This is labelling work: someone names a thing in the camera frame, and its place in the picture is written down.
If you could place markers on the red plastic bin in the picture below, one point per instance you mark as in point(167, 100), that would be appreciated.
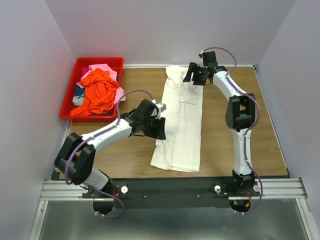
point(115, 62)

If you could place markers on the blue and white garment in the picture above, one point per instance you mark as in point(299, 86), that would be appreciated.
point(79, 96)

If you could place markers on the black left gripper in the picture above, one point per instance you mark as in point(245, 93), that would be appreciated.
point(159, 132)

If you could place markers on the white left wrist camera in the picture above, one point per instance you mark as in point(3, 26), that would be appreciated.
point(158, 109)

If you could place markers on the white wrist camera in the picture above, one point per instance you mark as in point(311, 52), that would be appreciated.
point(158, 109)
point(201, 56)

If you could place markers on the pink t shirt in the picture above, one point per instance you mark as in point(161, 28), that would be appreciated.
point(85, 71)

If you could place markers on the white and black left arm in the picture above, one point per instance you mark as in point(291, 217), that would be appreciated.
point(75, 158)

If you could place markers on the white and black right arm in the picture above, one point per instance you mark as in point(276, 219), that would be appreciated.
point(242, 114)

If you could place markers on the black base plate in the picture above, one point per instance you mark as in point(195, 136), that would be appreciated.
point(171, 193)

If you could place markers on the orange t shirt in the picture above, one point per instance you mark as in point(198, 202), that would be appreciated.
point(99, 94)

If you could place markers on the aluminium frame rail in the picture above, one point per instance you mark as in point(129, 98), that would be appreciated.
point(53, 190)

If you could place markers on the white t shirt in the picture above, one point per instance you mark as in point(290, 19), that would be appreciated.
point(181, 150)

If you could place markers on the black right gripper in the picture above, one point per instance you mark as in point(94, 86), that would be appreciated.
point(191, 68)

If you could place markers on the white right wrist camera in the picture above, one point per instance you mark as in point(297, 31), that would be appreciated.
point(201, 56)

